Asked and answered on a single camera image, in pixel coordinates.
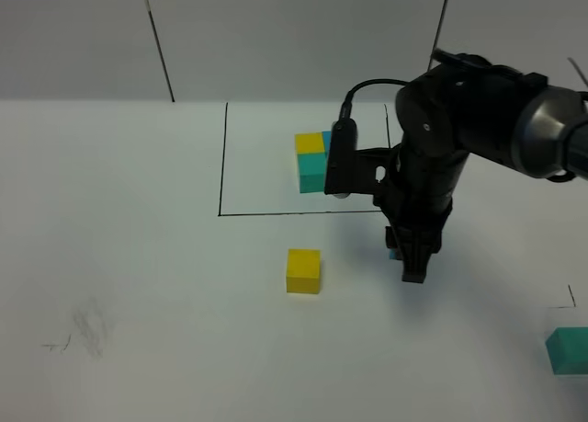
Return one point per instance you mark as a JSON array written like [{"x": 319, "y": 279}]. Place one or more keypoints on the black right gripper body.
[{"x": 420, "y": 198}]

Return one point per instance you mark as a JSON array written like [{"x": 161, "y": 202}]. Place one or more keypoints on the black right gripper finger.
[{"x": 415, "y": 262}]

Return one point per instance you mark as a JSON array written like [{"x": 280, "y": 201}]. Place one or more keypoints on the green template cube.
[{"x": 311, "y": 172}]

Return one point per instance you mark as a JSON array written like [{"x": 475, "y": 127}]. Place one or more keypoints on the yellow template cube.
[{"x": 309, "y": 149}]

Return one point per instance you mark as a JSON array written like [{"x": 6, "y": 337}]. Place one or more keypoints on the blue template cube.
[{"x": 326, "y": 139}]

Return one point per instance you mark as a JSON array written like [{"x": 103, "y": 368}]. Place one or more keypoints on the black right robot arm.
[{"x": 467, "y": 105}]

